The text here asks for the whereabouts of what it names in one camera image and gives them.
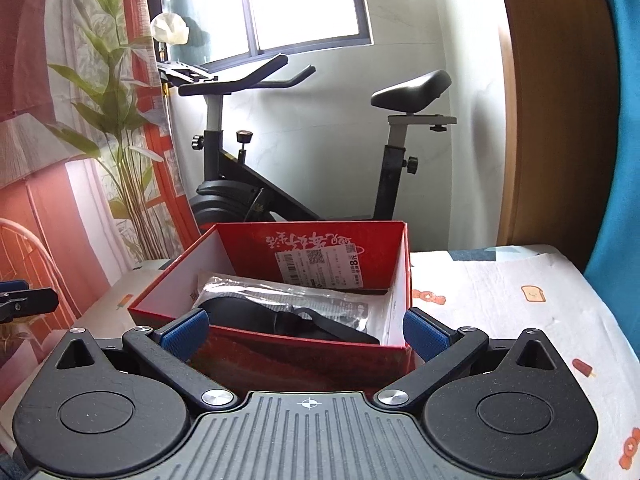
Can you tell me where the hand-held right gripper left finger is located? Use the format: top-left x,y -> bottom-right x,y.
52,308 -> 239,413

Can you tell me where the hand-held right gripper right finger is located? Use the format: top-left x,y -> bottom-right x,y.
372,307 -> 564,413

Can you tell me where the black fabric strap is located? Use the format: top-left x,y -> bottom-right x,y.
194,296 -> 382,346

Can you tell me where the red cardboard box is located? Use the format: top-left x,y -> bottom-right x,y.
127,220 -> 414,397

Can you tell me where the clear plastic packet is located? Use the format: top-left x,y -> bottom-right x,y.
192,271 -> 372,335

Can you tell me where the printed bed sheet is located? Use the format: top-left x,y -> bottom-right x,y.
0,245 -> 640,480

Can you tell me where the black exercise bike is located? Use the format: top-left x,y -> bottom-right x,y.
157,52 -> 458,224

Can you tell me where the teal curtain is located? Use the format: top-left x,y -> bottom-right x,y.
582,0 -> 640,317

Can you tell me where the white crumpled plastic bag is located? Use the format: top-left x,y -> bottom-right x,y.
150,12 -> 191,46

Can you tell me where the dark framed window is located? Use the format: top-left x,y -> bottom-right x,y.
145,0 -> 374,74

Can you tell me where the printed wall cloth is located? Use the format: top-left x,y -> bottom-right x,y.
0,0 -> 202,401

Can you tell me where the wooden door frame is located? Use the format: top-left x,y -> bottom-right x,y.
492,0 -> 622,272

